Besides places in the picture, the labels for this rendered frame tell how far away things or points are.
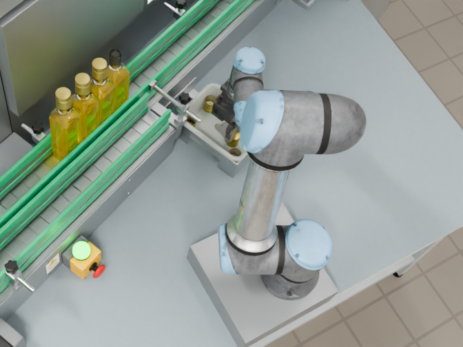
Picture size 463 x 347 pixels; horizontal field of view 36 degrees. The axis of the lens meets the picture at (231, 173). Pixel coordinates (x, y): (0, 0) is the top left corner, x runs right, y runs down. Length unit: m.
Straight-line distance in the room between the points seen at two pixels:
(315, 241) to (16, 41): 0.79
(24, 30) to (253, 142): 0.59
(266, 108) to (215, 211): 0.73
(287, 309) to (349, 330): 0.96
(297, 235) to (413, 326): 1.29
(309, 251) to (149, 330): 0.47
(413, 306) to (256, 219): 1.46
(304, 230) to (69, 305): 0.62
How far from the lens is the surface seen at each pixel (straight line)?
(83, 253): 1.77
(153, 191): 1.96
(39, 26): 1.64
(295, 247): 1.60
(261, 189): 1.42
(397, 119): 2.27
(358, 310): 2.78
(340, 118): 1.30
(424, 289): 2.91
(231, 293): 1.79
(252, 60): 1.72
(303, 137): 1.29
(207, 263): 1.80
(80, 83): 1.63
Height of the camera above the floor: 2.50
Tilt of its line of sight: 60 degrees down
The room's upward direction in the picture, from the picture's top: 19 degrees clockwise
